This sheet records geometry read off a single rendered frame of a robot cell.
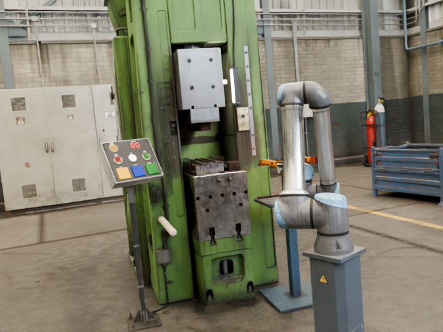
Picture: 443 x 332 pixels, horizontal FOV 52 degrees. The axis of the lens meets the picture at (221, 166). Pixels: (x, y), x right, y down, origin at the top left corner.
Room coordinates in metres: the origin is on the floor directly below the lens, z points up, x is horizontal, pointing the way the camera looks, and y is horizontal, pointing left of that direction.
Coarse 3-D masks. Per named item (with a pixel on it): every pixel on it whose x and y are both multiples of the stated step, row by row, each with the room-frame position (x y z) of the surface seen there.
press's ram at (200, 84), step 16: (208, 48) 3.09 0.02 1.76; (176, 64) 3.10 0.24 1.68; (192, 64) 3.06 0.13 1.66; (208, 64) 3.09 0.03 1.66; (176, 80) 3.15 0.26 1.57; (192, 80) 3.05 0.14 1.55; (208, 80) 3.08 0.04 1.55; (224, 80) 3.31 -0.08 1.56; (176, 96) 3.20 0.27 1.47; (192, 96) 3.05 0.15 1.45; (208, 96) 3.08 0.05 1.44
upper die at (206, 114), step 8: (184, 112) 3.23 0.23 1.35; (192, 112) 3.05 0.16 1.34; (200, 112) 3.06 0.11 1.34; (208, 112) 3.08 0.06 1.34; (216, 112) 3.09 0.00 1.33; (184, 120) 3.25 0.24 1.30; (192, 120) 3.05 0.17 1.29; (200, 120) 3.06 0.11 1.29; (208, 120) 3.08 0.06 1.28; (216, 120) 3.09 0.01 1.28
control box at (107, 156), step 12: (108, 144) 2.74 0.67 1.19; (120, 144) 2.78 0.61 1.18; (132, 144) 2.83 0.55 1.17; (144, 144) 2.89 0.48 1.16; (108, 156) 2.69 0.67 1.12; (120, 156) 2.73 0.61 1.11; (108, 168) 2.66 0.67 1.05; (144, 168) 2.78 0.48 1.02; (108, 180) 2.67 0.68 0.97; (120, 180) 2.63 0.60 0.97; (132, 180) 2.68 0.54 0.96; (144, 180) 2.77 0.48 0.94; (156, 180) 2.86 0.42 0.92
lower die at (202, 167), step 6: (198, 162) 3.20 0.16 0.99; (204, 162) 3.15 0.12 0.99; (216, 162) 3.09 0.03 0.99; (222, 162) 3.10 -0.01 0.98; (192, 168) 3.13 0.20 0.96; (198, 168) 3.05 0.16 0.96; (204, 168) 3.06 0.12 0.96; (210, 168) 3.07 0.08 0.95; (216, 168) 3.08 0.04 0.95; (222, 168) 3.10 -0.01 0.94; (198, 174) 3.05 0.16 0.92; (204, 174) 3.06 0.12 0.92
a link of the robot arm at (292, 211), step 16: (288, 96) 2.27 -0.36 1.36; (304, 96) 2.26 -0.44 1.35; (288, 112) 2.26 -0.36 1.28; (288, 128) 2.24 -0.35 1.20; (288, 144) 2.22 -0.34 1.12; (304, 144) 2.25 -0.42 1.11; (288, 160) 2.20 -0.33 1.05; (304, 160) 2.22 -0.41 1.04; (288, 176) 2.19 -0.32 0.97; (304, 176) 2.20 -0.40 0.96; (288, 192) 2.15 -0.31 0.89; (304, 192) 2.15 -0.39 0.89; (288, 208) 2.13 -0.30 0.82; (304, 208) 2.10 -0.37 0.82; (288, 224) 2.13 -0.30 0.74; (304, 224) 2.10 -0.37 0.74
